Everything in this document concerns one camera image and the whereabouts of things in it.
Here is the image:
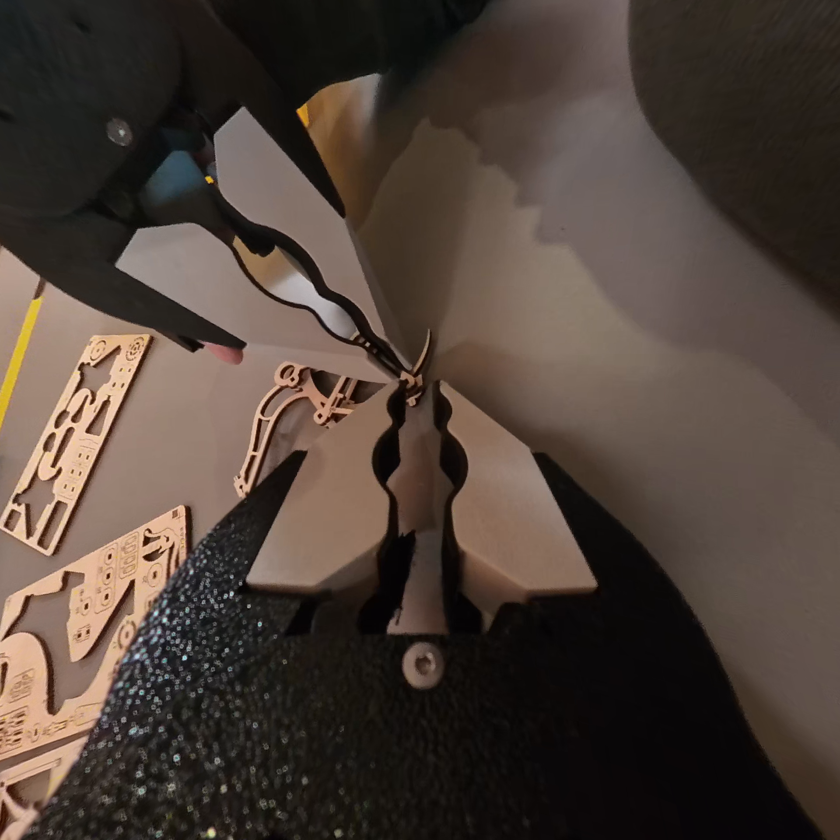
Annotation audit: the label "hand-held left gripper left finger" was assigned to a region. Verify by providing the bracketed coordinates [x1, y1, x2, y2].
[246, 381, 404, 596]

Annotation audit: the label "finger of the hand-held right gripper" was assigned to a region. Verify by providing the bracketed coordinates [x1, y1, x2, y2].
[211, 107, 411, 378]
[115, 223, 401, 388]

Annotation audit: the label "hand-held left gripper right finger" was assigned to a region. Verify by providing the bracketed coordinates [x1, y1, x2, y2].
[430, 379, 599, 599]

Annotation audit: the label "wooden lattice fork part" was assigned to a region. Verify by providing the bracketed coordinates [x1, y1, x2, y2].
[234, 361, 370, 501]

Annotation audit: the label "wooden bicycle model frame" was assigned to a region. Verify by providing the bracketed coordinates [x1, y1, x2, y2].
[395, 327, 435, 409]

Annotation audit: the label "narrow wooden parts sheet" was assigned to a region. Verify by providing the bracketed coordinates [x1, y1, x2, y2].
[0, 333, 153, 557]

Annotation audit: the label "wide wooden parts sheet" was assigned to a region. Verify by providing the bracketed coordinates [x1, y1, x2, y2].
[0, 504, 190, 765]

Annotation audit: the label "wooden parts sheet curved cutouts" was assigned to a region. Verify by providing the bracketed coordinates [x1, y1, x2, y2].
[0, 738, 89, 840]

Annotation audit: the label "yellow tape strip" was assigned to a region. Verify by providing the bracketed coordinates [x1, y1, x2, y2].
[0, 282, 46, 434]

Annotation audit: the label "dark grey clothing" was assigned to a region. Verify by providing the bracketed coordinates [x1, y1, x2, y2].
[626, 0, 840, 322]

